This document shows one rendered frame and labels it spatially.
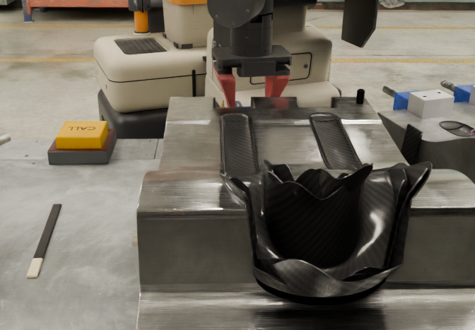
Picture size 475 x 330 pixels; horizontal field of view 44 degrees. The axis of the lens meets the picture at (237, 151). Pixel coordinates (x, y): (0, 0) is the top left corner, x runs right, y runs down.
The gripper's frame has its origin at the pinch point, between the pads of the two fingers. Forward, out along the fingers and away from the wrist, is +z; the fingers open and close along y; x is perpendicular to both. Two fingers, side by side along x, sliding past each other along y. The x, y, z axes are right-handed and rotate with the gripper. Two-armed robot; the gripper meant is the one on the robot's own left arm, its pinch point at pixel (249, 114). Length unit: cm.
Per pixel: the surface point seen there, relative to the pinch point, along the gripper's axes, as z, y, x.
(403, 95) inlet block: -2.1, 22.7, -1.7
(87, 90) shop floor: 82, -41, 276
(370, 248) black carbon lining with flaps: -3.3, 1.0, -40.5
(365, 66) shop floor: 83, 150, 301
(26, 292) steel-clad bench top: 4.7, -27.7, -30.2
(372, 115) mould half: -4.2, 12.3, -14.2
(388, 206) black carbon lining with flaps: -5.6, 3.3, -38.2
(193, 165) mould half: -3.6, -11.1, -23.3
